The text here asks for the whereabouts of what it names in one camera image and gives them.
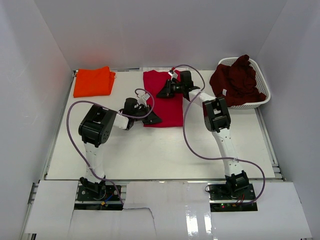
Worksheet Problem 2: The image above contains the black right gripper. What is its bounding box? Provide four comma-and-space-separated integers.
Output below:
156, 79, 185, 98

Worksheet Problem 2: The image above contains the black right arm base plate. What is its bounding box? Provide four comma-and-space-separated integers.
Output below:
204, 183, 258, 213

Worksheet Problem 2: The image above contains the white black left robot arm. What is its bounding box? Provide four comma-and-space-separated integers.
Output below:
78, 97, 162, 200

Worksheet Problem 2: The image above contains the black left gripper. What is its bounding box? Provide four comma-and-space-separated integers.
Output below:
132, 104, 162, 125

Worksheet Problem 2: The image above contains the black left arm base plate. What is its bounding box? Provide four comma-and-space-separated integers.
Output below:
74, 185, 123, 211

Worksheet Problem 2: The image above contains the white plastic laundry basket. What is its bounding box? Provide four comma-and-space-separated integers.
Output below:
231, 58, 271, 110

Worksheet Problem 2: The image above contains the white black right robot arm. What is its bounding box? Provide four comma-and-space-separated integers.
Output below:
156, 69, 250, 200

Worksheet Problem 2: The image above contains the orange folded t shirt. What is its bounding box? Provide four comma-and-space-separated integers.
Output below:
73, 66, 116, 98

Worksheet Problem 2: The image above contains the dark maroon t shirt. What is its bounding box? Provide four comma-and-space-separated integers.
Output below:
209, 54, 267, 108

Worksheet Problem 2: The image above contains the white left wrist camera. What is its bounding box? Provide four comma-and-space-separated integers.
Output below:
139, 92, 150, 102

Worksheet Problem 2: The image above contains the bright red t shirt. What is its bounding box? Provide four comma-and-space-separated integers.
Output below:
143, 70, 183, 128

